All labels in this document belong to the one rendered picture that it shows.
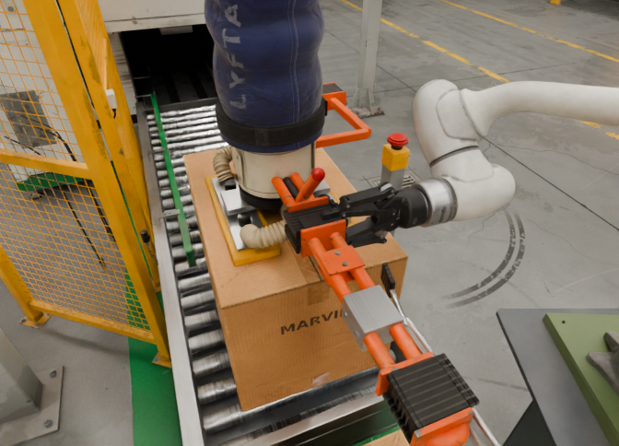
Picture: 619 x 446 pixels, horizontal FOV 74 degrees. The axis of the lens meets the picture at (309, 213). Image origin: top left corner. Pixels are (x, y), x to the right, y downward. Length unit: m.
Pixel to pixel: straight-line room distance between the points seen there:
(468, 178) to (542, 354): 0.59
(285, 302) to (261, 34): 0.49
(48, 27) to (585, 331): 1.54
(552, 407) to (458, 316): 1.14
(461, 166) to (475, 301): 1.57
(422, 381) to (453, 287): 1.87
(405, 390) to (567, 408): 0.72
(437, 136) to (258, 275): 0.45
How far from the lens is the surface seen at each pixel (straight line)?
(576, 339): 1.29
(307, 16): 0.77
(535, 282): 2.59
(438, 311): 2.25
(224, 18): 0.76
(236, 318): 0.83
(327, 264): 0.65
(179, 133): 2.64
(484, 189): 0.85
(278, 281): 0.83
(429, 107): 0.88
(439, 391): 0.53
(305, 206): 0.76
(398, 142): 1.39
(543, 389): 1.20
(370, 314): 0.59
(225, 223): 0.95
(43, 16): 1.24
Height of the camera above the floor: 1.68
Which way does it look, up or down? 38 degrees down
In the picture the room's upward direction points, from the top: straight up
